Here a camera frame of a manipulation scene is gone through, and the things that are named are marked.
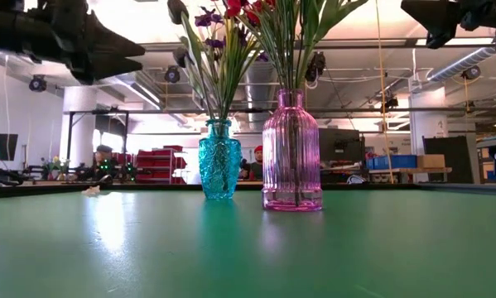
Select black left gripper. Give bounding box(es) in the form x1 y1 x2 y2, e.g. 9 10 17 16
23 0 147 86

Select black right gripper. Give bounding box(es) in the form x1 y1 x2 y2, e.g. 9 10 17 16
400 0 496 50

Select dark purple artificial tulip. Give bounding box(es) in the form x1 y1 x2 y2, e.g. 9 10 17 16
166 0 218 121
172 46 215 121

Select purple artificial flower bunch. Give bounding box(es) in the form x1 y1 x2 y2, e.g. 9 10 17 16
193 6 248 121
204 24 272 121

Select red artificial flower bunch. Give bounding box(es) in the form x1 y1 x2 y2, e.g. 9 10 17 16
245 0 305 90
224 0 290 90

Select blue glass vase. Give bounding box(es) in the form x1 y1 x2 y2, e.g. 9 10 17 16
197 118 243 201

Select purple glass vase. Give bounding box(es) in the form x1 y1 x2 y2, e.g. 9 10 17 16
262 88 324 213

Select white pillar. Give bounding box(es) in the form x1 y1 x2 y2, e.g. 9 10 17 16
408 85 450 156
60 85 99 167

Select person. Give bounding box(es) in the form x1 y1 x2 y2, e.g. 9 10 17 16
239 144 265 181
90 144 117 182

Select background robot with green lights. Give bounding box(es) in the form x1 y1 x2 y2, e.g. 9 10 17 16
74 161 150 184

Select red bin shelf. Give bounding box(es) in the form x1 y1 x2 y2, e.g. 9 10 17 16
134 144 189 185

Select background flower bunch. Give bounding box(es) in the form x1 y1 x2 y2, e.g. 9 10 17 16
40 155 71 181

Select black monitor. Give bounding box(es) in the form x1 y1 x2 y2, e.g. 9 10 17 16
0 132 19 162
318 127 366 164

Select black panel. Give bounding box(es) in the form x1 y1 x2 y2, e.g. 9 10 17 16
421 135 475 185

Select cardboard box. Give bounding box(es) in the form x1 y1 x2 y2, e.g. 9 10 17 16
417 154 446 169

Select blue storage bins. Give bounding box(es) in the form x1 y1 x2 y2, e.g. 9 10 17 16
365 154 418 171

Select wooden workbench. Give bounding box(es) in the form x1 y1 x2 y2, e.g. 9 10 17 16
366 166 454 184

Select green table mat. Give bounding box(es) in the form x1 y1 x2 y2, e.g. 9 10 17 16
0 188 496 298

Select silver ventilation duct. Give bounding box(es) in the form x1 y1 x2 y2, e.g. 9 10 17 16
426 46 496 83
243 60 281 133

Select black metal rack frame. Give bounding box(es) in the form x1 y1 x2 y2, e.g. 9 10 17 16
66 108 131 167

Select black ceiling cable reel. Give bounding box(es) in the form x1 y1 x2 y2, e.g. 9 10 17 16
164 65 181 84
28 74 48 93
461 65 482 81
304 50 327 83

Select yellow hanging rope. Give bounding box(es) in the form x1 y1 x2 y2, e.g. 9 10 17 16
373 0 394 185

